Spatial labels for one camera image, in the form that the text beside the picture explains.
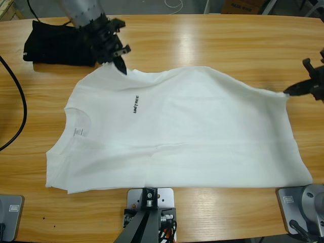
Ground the black clamp block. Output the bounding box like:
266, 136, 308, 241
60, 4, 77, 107
123, 207, 177, 230

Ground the white cable loop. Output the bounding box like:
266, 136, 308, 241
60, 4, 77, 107
164, 0, 183, 13

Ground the folded black garment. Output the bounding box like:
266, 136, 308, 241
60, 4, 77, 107
22, 20, 102, 68

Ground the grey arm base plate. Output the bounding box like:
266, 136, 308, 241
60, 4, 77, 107
276, 187, 324, 235
0, 194, 25, 242

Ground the cardboard box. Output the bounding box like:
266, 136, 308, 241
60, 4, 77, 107
222, 0, 261, 15

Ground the dark camera post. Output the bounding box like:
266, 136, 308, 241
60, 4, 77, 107
115, 187, 163, 243

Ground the wooden crate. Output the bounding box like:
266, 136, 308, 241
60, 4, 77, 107
0, 0, 26, 21

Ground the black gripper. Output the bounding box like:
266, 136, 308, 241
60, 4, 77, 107
283, 73, 324, 102
74, 14, 132, 76

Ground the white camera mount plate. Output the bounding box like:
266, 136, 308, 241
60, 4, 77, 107
126, 187, 176, 212

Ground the white plastic chair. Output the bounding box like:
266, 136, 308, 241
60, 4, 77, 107
262, 0, 324, 19

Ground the white t-shirt with black logo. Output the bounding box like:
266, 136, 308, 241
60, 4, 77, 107
45, 65, 314, 195

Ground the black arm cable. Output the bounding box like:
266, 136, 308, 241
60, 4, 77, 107
0, 0, 43, 152

